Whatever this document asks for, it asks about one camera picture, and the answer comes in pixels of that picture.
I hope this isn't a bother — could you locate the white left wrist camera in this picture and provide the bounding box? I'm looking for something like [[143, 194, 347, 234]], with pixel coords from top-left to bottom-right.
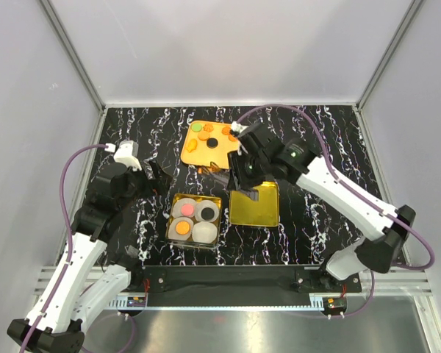
[[104, 140, 142, 171]]

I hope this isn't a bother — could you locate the black round cookie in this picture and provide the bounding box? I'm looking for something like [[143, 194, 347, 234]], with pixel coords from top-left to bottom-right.
[[207, 138, 218, 149], [201, 207, 215, 221]]

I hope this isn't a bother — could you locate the gold cookie tin box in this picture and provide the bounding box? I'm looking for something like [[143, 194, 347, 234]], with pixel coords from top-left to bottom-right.
[[165, 193, 222, 249]]

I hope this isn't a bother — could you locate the orange fish cookie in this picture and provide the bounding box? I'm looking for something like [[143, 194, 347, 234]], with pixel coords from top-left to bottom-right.
[[185, 139, 198, 153], [198, 162, 223, 174]]

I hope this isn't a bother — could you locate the white paper cup back left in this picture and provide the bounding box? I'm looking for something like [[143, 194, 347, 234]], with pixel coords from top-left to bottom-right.
[[171, 198, 197, 218]]

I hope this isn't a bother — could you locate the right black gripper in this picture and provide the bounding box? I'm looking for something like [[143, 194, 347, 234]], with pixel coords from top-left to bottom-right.
[[227, 149, 270, 192]]

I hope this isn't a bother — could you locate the white paper cup front right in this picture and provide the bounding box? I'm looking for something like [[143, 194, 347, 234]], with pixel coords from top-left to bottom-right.
[[192, 221, 218, 244]]

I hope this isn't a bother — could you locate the green round cookie top left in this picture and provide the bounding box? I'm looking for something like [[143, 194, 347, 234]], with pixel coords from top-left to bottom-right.
[[190, 123, 203, 132]]

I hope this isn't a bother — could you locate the black round cookie on tray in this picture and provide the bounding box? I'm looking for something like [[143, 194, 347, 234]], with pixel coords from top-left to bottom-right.
[[207, 138, 218, 149]]

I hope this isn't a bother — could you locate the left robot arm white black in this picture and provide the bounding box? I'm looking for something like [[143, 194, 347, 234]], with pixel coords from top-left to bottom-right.
[[7, 161, 173, 352]]

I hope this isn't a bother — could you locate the white paper cup back right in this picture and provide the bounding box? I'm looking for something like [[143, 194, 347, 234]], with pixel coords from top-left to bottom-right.
[[195, 200, 220, 222]]

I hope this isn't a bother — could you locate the aluminium frame rail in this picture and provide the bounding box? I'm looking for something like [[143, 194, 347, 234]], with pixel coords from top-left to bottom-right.
[[36, 266, 433, 310]]

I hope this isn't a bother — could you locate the gold tin lid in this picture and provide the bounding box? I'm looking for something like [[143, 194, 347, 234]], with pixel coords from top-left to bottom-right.
[[229, 182, 280, 227]]

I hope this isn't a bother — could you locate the orange fish cookie top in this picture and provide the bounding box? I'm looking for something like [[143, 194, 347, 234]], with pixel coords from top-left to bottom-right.
[[198, 162, 223, 174]]

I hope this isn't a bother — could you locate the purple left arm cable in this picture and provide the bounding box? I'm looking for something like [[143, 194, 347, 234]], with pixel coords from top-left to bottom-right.
[[18, 143, 137, 353]]

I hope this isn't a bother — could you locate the white paper cup front left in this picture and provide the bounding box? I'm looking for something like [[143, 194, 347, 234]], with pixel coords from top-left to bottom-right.
[[168, 217, 194, 241]]

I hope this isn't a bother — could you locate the orange plastic tray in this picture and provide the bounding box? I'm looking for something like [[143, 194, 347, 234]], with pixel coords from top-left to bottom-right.
[[180, 121, 240, 169]]

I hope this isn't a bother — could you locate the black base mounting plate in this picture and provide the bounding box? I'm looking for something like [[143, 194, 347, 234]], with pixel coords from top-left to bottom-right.
[[133, 265, 362, 294]]

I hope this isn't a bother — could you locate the white paper cup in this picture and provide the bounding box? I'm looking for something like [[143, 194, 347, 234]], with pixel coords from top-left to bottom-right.
[[171, 198, 197, 218], [192, 221, 218, 244], [168, 217, 194, 241], [195, 200, 220, 222]]

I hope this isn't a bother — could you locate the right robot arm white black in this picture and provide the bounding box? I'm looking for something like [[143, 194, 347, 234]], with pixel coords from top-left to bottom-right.
[[223, 123, 415, 292]]

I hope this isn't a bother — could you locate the pink round cookie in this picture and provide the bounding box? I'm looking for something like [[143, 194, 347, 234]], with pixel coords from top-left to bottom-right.
[[181, 204, 195, 217]]

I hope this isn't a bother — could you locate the orange round cookie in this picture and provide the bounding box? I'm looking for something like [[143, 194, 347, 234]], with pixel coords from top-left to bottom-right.
[[176, 221, 191, 235], [198, 131, 210, 141]]

